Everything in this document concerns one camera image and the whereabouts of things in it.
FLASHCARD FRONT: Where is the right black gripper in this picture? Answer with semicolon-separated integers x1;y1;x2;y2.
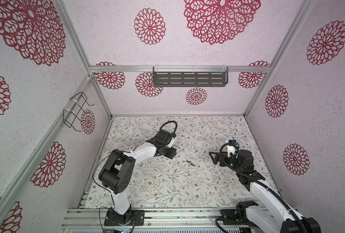
209;150;242;175

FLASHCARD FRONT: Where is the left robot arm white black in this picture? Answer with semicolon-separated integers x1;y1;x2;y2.
98;130;177;226

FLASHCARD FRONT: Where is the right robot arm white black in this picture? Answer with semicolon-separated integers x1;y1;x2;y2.
209;146;321;233

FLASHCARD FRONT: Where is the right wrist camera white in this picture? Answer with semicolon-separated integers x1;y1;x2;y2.
227;140;239;159

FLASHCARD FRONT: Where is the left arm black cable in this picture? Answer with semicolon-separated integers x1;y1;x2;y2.
159;120;178;137

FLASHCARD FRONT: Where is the dark grey wall shelf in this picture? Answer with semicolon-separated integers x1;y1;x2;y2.
152;67;228;87

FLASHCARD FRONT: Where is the black wire wall basket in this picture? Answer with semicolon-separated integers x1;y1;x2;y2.
62;92;96;135

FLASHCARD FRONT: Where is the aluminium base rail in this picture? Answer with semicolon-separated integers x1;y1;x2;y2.
61;207;305;229

